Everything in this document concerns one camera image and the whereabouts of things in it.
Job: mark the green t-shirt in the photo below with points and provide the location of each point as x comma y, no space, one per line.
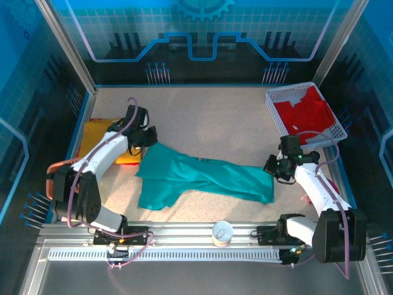
199,178

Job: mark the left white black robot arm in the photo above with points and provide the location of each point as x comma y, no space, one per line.
101,153

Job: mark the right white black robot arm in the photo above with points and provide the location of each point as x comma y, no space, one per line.
319,187

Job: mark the yellow t-shirt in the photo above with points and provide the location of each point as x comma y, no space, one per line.
95,135

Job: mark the white plastic basket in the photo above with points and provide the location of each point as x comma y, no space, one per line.
276,92

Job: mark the tin can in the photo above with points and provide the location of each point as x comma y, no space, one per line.
221,233

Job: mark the black connector box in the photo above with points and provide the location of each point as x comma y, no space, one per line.
288,258
118,253

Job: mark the black tool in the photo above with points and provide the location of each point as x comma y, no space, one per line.
50,176

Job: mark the orange plastic basket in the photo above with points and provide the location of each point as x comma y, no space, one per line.
49,190

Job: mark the grey metal panel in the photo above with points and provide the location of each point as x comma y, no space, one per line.
199,279

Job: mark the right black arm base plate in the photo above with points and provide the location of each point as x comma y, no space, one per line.
267,235

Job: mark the aluminium mounting rail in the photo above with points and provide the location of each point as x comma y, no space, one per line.
184,233

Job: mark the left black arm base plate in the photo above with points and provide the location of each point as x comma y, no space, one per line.
138,238

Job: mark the aluminium frame post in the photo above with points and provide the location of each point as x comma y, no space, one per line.
337,43
64,46

